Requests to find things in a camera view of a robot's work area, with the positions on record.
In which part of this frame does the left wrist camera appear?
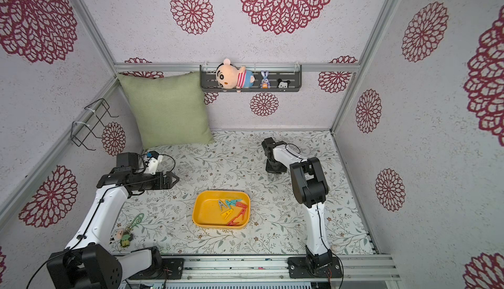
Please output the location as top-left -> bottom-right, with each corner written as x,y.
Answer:
144,151 -> 164,175

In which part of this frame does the black wire wall rack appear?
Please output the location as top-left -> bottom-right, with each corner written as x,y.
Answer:
70,98 -> 118,151

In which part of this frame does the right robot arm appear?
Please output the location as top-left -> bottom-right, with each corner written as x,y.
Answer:
261,138 -> 344,281

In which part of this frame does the cartoon boy plush doll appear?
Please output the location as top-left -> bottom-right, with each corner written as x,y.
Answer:
215,59 -> 255,90

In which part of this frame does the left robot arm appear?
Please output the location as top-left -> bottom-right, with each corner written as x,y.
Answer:
43,151 -> 184,288

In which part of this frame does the small blue rabbit figure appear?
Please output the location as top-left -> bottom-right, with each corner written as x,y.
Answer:
261,71 -> 270,89

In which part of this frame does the green cushion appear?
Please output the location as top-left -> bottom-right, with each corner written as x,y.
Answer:
118,72 -> 213,149

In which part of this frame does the black white mouse figure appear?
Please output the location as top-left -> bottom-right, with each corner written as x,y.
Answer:
277,79 -> 291,90

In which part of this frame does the yellow plastic storage box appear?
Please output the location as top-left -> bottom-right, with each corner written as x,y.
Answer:
192,190 -> 251,229

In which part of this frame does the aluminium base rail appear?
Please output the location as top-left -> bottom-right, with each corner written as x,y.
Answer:
98,253 -> 402,284

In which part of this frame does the dark grey wall shelf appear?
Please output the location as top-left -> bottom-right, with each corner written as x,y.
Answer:
199,62 -> 302,92

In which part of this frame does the pile of coloured clothespins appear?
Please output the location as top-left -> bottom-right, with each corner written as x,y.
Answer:
218,199 -> 249,227

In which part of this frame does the green keychain toy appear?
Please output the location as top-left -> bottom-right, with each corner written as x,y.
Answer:
112,213 -> 144,248

